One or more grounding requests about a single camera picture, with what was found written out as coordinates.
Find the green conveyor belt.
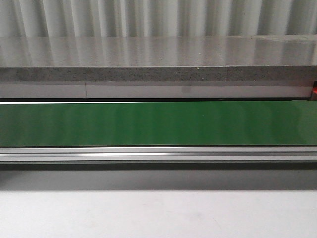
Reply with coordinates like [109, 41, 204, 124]
[0, 101, 317, 147]

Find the grey speckled stone counter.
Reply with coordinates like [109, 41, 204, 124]
[0, 35, 317, 99]

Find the white pleated curtain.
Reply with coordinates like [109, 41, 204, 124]
[0, 0, 317, 37]

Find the aluminium conveyor frame rail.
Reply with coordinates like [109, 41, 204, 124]
[0, 146, 317, 171]

